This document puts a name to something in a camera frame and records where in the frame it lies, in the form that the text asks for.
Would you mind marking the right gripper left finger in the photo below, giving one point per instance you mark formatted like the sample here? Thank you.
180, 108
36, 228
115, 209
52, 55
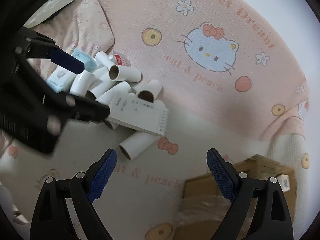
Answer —
51, 218

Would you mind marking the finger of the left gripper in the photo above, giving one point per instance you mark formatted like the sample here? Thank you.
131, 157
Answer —
68, 106
67, 61

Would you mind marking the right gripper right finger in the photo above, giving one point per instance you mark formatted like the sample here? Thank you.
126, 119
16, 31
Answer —
271, 219

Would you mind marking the large white paper tube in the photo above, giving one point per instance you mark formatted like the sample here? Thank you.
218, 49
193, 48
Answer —
137, 143

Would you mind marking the white spiral notebook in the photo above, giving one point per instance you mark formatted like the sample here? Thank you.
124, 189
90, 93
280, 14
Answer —
132, 112

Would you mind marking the white cardboard tube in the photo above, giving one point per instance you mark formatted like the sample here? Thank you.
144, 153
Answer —
150, 91
102, 58
120, 73
106, 98
81, 83
100, 84

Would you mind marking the blue tissue pack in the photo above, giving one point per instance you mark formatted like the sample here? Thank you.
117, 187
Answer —
61, 78

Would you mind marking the green white cloth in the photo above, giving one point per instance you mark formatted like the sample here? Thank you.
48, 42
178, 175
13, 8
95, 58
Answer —
46, 11

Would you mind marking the pink patterned pillow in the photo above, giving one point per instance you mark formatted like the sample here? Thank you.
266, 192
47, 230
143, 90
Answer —
83, 25

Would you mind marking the red white small packet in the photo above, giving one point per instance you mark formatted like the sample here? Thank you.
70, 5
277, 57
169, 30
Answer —
119, 59

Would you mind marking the cardboard box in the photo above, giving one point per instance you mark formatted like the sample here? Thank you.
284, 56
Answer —
252, 199

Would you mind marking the pink Hello Kitty mat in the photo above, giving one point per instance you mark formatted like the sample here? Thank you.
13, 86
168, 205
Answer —
229, 82

